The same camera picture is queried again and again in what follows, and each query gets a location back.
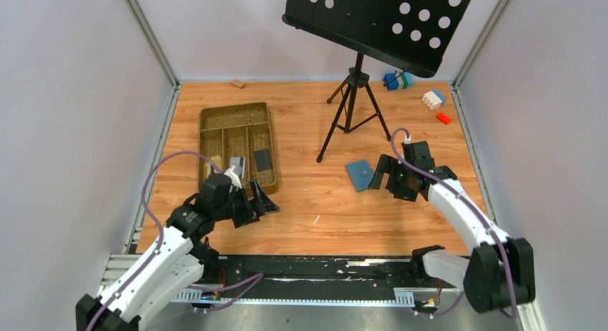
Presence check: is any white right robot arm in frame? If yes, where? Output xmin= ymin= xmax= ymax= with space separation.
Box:
xmin=369 ymin=155 xmax=536 ymax=313

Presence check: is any blue leather card holder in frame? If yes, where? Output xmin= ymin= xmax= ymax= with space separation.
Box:
xmin=345 ymin=159 xmax=374 ymax=192

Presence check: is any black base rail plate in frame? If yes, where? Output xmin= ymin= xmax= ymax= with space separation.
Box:
xmin=195 ymin=255 xmax=457 ymax=303

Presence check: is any small wooden block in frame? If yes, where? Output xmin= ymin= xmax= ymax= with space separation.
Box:
xmin=231 ymin=79 xmax=245 ymax=89

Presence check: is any blue green toy block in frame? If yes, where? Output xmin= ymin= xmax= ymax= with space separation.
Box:
xmin=383 ymin=72 xmax=414 ymax=91

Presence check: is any white blue toy block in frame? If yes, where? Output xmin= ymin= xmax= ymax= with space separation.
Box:
xmin=422 ymin=90 xmax=447 ymax=110

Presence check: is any silver credit card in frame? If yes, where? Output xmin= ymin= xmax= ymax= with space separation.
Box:
xmin=229 ymin=156 xmax=247 ymax=179

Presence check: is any red toy block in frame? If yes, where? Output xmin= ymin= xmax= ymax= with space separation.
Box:
xmin=436 ymin=112 xmax=452 ymax=125

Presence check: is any gold credit card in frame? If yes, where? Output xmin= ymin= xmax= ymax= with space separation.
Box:
xmin=201 ymin=155 xmax=224 ymax=181

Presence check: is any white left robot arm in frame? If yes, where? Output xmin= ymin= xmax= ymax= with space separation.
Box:
xmin=75 ymin=170 xmax=280 ymax=330

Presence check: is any woven compartment tray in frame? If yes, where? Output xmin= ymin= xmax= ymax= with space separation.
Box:
xmin=199 ymin=102 xmax=279 ymax=197

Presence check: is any black credit card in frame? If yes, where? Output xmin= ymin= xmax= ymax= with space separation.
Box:
xmin=254 ymin=148 xmax=274 ymax=172

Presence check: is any black music stand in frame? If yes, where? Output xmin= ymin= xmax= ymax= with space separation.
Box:
xmin=282 ymin=0 xmax=471 ymax=162

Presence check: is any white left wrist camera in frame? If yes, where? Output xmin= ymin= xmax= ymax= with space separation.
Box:
xmin=223 ymin=165 xmax=242 ymax=189

